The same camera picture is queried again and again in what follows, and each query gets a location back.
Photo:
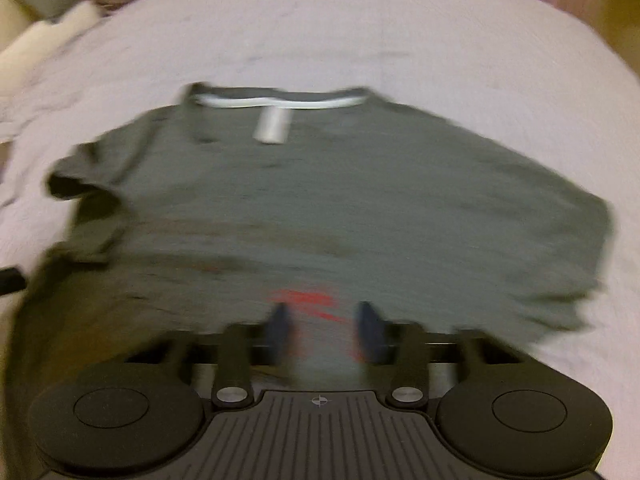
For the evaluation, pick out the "grey printed T-shirt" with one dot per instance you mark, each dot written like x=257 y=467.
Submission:
x=350 y=200

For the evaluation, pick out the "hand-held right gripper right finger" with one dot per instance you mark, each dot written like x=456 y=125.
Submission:
x=367 y=332

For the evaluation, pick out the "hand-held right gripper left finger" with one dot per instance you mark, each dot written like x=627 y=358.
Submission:
x=280 y=332

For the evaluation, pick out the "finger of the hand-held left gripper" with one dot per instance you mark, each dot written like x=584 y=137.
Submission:
x=10 y=281

